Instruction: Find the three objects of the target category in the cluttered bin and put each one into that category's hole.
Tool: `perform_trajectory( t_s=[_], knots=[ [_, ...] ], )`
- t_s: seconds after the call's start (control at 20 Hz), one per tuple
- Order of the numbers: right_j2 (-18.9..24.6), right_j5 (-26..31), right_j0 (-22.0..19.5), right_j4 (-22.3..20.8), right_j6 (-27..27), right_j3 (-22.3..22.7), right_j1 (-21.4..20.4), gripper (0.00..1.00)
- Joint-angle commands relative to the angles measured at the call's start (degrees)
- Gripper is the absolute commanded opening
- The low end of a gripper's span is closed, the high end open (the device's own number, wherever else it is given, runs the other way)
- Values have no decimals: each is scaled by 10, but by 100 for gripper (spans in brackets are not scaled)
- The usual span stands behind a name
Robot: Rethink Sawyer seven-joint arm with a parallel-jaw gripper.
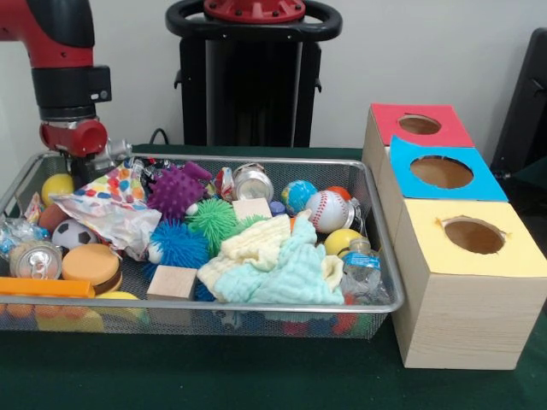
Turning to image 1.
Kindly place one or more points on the dark green table cloth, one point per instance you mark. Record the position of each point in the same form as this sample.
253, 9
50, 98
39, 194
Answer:
213, 376

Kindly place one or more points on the wooden three-hole box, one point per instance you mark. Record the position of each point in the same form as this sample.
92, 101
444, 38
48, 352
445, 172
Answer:
461, 316

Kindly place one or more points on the plain yellow ball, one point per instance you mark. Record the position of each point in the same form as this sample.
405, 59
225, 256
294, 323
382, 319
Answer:
57, 188

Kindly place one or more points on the orange foam disc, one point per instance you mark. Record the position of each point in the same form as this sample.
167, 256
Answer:
89, 265

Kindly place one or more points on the shallow mesh bin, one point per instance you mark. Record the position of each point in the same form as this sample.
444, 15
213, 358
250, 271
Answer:
256, 329

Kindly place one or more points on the teal muslin cloth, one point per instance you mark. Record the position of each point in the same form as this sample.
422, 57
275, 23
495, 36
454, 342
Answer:
282, 277

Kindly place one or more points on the yellow ball with black band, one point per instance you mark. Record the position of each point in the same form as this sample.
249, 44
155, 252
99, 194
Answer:
342, 241

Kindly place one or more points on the green spiky ball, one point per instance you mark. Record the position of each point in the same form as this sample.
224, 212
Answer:
252, 220
211, 222

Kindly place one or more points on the blue spiky ball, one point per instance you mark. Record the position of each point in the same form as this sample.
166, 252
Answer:
177, 247

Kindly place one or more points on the white baseball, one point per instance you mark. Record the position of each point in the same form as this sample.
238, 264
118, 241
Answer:
327, 211

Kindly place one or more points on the polka dot paper napkin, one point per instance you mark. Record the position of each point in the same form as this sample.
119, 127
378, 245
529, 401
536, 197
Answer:
107, 205

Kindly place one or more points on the dark green side-table cloth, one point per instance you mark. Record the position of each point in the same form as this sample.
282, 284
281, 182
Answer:
534, 183

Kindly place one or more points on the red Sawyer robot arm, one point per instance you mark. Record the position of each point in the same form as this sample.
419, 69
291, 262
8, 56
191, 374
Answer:
64, 64

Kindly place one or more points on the purple knobbly toy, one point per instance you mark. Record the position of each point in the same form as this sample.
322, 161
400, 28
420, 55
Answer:
175, 192

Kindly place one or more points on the brown toy football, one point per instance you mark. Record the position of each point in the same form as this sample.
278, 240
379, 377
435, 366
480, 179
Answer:
51, 218

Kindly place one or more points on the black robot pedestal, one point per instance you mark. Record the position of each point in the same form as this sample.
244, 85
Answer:
256, 85

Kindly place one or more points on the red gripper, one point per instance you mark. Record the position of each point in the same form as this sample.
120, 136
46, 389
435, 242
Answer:
77, 138

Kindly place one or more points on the orange toy brick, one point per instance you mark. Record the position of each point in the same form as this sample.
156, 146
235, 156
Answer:
42, 287

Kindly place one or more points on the pale yellow muslin cloth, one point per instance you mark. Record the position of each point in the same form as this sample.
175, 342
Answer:
248, 247

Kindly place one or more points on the black upright panel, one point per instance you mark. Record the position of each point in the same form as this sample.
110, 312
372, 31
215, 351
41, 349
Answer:
525, 107

